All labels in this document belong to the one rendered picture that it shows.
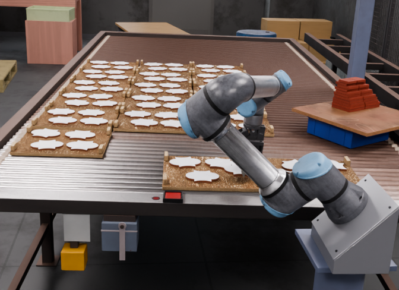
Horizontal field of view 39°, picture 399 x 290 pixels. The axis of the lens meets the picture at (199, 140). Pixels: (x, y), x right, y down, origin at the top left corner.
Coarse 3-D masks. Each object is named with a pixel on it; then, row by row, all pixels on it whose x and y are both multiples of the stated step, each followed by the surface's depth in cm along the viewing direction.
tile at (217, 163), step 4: (208, 160) 249; (212, 160) 250; (216, 160) 250; (220, 160) 250; (224, 160) 250; (228, 160) 250; (208, 164) 246; (212, 164) 245; (216, 164) 246; (220, 164) 246; (224, 164) 246; (228, 164) 246; (212, 168) 244; (216, 168) 244; (220, 168) 244
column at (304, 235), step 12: (300, 240) 201; (312, 240) 200; (312, 252) 192; (312, 264) 188; (324, 264) 185; (324, 276) 195; (336, 276) 192; (348, 276) 191; (360, 276) 193; (324, 288) 196; (336, 288) 193; (348, 288) 193; (360, 288) 196
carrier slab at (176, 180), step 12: (168, 156) 256; (180, 156) 256; (192, 156) 257; (168, 168) 242; (192, 168) 243; (204, 168) 244; (168, 180) 229; (180, 180) 230; (228, 180) 232; (240, 180) 233
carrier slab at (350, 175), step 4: (272, 160) 256; (276, 160) 256; (280, 160) 256; (284, 160) 257; (288, 160) 257; (336, 160) 260; (340, 160) 260; (276, 164) 252; (280, 164) 252; (344, 164) 256; (280, 168) 247; (348, 168) 251; (344, 172) 246; (348, 172) 246; (352, 172) 246; (348, 176) 241; (352, 176) 242; (356, 176) 242; (348, 180) 238; (352, 180) 238; (356, 180) 238
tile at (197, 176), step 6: (186, 174) 233; (192, 174) 234; (198, 174) 234; (204, 174) 234; (210, 174) 234; (216, 174) 235; (192, 180) 230; (198, 180) 228; (204, 180) 228; (210, 180) 228; (216, 180) 231
